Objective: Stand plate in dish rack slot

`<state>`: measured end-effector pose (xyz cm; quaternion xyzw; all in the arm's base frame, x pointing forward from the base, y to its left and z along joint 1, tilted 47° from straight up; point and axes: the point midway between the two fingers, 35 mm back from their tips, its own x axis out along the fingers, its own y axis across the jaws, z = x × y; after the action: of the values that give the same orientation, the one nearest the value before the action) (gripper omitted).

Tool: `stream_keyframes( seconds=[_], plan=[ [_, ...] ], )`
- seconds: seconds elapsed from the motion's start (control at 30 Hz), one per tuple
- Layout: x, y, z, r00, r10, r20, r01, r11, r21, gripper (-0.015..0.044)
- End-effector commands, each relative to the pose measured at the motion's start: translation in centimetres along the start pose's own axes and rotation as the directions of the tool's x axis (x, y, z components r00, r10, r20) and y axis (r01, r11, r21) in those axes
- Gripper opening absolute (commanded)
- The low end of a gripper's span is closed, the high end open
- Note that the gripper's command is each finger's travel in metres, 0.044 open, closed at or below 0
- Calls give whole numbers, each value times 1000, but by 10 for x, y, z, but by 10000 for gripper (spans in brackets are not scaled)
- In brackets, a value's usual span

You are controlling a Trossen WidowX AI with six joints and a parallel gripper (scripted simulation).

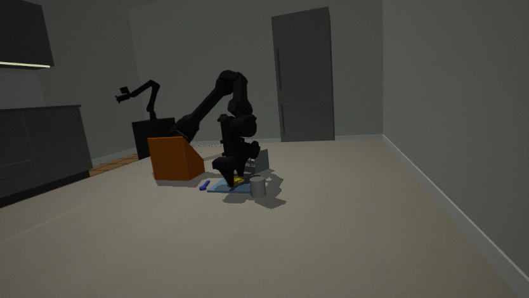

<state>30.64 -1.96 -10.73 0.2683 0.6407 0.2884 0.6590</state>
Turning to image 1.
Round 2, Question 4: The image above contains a yellow plate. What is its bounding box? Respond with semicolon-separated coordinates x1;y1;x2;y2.
234;176;245;186

